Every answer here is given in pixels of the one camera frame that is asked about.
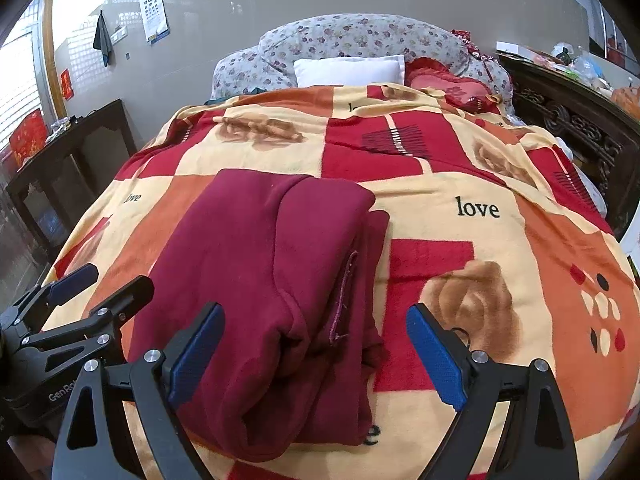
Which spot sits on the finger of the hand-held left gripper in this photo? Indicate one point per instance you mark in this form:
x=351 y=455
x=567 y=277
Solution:
x=125 y=300
x=75 y=282

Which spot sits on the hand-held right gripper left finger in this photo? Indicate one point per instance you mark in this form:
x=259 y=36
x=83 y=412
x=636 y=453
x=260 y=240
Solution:
x=197 y=355

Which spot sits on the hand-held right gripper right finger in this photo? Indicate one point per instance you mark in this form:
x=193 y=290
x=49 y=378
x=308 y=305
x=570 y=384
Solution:
x=432 y=355

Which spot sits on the maroon fleece pants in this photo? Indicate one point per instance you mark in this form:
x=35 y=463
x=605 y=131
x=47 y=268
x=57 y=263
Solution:
x=240 y=260

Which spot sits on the red orange checkered blanket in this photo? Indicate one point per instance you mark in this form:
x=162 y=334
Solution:
x=500 y=260

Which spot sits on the red cardboard box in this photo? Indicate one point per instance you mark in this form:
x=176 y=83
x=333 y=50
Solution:
x=27 y=137

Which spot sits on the dark wooden side table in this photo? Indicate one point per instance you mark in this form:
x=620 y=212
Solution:
x=100 y=125

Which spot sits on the red paper window sticker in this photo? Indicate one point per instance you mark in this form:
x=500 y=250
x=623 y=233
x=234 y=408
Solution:
x=67 y=84

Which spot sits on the window with white blinds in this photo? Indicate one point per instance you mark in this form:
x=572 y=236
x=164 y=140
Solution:
x=20 y=90

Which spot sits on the dark hanging cloth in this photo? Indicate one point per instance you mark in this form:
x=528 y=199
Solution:
x=102 y=37

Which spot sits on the teal cloth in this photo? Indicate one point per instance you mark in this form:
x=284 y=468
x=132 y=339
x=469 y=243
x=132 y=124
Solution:
x=257 y=91

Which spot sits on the dark carved wooden headboard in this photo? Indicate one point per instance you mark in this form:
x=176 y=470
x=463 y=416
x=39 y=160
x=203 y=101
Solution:
x=575 y=125

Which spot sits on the red embroidered pillow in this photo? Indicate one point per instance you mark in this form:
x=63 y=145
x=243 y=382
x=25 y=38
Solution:
x=435 y=80

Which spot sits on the white pillow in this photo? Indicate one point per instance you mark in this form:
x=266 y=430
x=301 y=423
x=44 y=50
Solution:
x=345 y=71

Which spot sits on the red patterned cloth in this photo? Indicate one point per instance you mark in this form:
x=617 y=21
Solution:
x=472 y=47

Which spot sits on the white flat box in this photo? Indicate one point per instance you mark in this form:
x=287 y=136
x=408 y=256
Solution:
x=512 y=49

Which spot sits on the orange plastic bag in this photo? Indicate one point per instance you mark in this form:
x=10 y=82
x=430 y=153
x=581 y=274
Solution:
x=627 y=102

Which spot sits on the pile of plastic bags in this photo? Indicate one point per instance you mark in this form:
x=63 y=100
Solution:
x=575 y=67

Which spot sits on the grey floral quilt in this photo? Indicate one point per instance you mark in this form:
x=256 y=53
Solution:
x=360 y=35

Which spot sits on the metal stair railing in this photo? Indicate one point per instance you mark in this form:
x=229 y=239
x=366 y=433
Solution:
x=612 y=25

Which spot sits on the white wall switch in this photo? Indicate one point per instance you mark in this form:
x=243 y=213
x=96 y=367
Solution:
x=119 y=36

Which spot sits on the eye chart wall poster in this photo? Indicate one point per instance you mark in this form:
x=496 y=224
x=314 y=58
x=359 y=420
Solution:
x=153 y=7

